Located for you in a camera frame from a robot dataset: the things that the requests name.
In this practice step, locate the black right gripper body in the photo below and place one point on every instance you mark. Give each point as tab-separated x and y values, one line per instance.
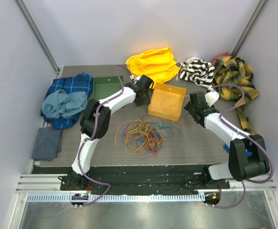
192	111

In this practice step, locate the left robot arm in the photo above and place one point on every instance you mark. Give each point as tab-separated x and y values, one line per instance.
96	118

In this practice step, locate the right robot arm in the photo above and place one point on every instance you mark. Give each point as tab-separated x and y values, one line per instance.
247	160

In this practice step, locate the yellow plastic bin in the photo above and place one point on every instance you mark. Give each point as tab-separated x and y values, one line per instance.
167	101

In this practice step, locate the yellow cloth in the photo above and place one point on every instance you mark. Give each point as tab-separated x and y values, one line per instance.
157	64

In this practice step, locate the green plastic bin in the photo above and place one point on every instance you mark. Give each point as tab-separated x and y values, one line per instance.
105	86

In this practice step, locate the black white striped cloth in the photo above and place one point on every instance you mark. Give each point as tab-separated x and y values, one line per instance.
197	71

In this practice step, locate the yellow black plaid shirt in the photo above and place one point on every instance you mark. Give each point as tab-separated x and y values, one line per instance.
238	77

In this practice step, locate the blue plaid cloth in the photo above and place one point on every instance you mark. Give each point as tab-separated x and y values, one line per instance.
82	82

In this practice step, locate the bright blue cloth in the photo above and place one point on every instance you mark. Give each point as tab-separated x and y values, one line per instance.
226	147

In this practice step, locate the light blue cloth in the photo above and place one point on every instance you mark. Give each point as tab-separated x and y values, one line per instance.
61	104

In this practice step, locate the grey folded cloth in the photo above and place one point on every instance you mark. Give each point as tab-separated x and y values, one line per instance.
47	145

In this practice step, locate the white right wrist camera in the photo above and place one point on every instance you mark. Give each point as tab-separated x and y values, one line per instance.
211	97

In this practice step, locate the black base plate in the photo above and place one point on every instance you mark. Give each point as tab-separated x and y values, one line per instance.
137	180

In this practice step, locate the aluminium frame rail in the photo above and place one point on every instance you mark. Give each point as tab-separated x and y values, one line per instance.
46	188

